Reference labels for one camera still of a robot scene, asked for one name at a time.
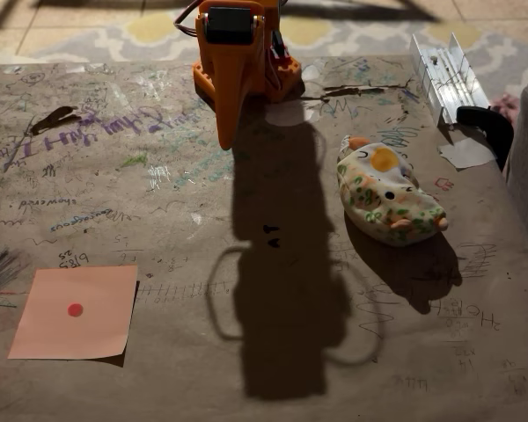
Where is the grey yellow patterned rug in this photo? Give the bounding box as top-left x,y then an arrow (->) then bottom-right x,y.
0,7 -> 528,103

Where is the scribbled brown paper cover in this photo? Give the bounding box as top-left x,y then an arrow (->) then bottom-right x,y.
0,54 -> 528,422

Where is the aluminium rail profile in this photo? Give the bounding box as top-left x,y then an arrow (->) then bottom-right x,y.
408,32 -> 492,127

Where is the black connector plug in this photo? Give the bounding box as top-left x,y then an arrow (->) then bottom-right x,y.
269,31 -> 290,61

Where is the pink sticky note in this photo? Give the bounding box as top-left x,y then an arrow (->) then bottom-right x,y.
7,264 -> 139,361

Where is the spotted plush toy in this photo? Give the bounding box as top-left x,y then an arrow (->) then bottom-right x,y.
335,135 -> 451,249

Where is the white paper scrap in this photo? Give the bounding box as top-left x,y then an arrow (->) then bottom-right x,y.
436,136 -> 498,171

